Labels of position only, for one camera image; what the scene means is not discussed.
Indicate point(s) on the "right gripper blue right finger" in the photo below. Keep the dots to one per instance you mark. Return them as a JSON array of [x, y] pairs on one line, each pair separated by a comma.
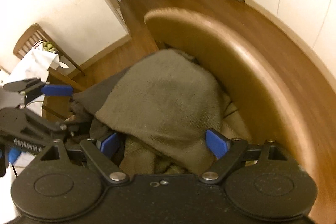
[[217, 143]]

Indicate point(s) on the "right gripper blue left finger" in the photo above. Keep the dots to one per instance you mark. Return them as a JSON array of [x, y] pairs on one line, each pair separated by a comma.
[[109, 144]]

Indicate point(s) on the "olive brown patchwork sweater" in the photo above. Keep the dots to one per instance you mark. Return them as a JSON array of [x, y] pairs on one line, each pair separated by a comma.
[[162, 105]]

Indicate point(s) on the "wooden slat-back chair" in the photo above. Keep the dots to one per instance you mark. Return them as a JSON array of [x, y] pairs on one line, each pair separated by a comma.
[[35, 38]]

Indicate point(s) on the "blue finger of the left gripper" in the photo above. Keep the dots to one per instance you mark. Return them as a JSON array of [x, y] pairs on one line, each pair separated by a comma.
[[57, 90]]

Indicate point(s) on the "white cloth on chair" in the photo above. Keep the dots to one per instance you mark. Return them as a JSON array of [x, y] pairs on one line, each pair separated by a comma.
[[35, 64]]

